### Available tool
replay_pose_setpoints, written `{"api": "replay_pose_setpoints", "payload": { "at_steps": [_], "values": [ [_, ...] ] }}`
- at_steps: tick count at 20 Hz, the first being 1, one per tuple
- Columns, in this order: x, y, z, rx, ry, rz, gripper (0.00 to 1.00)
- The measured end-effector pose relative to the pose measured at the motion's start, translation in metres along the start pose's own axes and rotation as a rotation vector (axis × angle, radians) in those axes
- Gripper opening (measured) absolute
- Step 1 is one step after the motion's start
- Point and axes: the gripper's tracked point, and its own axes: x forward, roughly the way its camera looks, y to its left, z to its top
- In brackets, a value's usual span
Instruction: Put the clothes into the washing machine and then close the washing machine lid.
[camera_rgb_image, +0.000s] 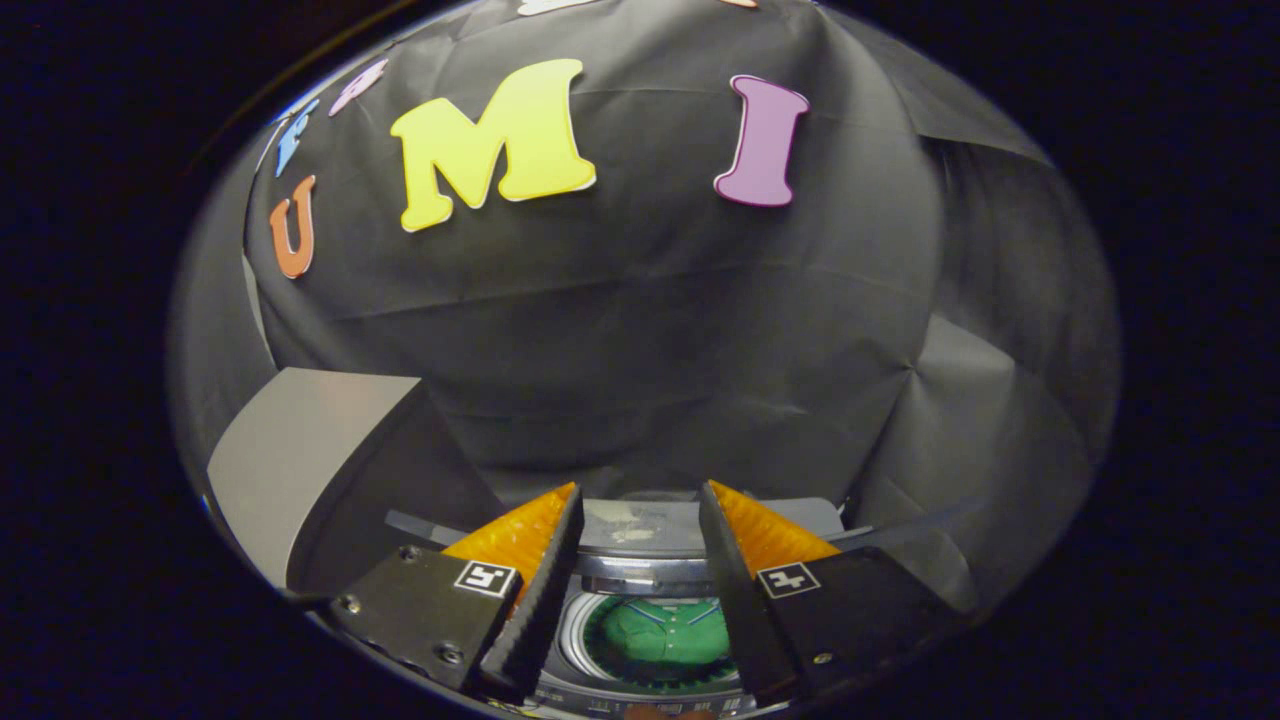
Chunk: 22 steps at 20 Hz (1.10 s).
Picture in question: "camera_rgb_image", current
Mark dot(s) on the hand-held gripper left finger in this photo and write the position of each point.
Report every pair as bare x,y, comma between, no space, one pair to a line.
545,590

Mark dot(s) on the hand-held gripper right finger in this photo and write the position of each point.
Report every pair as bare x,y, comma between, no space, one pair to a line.
730,590

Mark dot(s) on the green polo shirt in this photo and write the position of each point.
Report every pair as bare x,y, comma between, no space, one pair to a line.
660,640

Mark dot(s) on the grey washing machine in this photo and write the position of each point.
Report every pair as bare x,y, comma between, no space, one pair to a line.
640,522

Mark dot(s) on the grey cabinet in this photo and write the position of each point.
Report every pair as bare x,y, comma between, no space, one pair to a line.
290,450

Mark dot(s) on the black backdrop cloth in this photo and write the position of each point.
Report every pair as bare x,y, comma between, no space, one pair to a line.
650,300

